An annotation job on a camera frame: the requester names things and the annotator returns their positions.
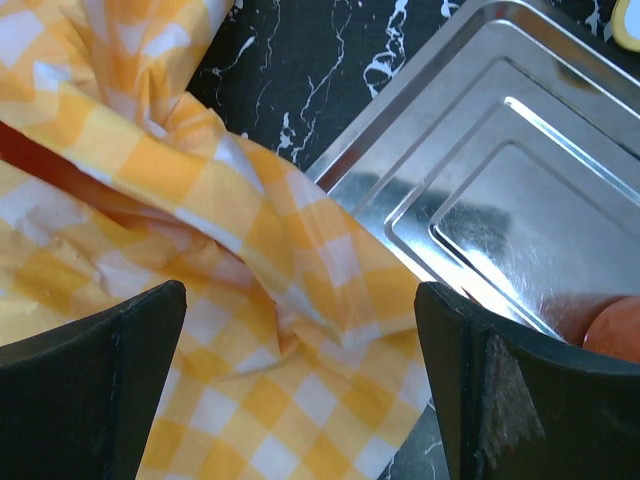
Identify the small whiteboard yellow frame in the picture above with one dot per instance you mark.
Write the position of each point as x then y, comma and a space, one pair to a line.
625, 20

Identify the orange translucent cup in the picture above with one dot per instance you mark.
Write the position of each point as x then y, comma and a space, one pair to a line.
615, 331

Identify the silver metal tray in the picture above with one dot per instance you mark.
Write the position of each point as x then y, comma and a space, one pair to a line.
503, 161

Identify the yellow checkered tablecloth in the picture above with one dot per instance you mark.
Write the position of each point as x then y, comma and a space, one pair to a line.
299, 356

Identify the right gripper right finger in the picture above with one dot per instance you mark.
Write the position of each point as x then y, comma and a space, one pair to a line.
513, 403

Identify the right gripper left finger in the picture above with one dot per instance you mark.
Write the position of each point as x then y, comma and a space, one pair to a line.
78, 401

